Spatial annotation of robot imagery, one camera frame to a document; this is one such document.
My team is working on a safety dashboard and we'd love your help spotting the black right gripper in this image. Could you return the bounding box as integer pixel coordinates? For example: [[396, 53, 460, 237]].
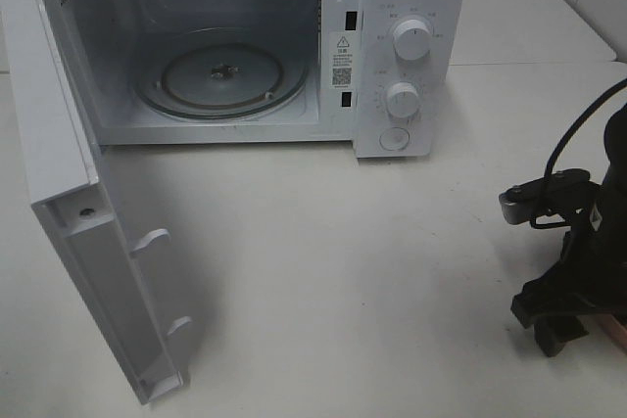
[[511, 177, 626, 357]]

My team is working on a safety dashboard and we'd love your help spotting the round door release button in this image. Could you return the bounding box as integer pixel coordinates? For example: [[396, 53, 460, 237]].
[[379, 127, 410, 151]]

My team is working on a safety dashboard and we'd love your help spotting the white microwave door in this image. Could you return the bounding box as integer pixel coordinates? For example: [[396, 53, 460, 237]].
[[1, 0, 189, 404]]

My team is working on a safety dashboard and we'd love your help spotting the white bread sandwich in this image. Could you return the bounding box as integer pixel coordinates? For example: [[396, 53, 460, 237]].
[[592, 315, 627, 344]]

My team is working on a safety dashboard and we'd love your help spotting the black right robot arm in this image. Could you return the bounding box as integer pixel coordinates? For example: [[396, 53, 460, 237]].
[[500, 110, 626, 357]]

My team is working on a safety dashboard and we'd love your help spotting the white upper power knob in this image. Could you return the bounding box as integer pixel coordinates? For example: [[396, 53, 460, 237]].
[[391, 16, 433, 61]]

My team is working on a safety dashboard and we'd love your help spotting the white microwave oven body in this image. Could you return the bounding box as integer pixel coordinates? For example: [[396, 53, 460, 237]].
[[70, 0, 462, 159]]

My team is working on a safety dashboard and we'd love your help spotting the warning sticker with QR code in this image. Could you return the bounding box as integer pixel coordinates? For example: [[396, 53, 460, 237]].
[[328, 30, 360, 90]]

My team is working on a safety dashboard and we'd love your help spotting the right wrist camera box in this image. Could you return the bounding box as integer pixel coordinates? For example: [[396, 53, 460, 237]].
[[499, 168, 599, 229]]

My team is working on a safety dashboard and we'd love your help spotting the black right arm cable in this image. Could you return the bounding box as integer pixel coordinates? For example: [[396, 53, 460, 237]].
[[528, 76, 627, 231]]

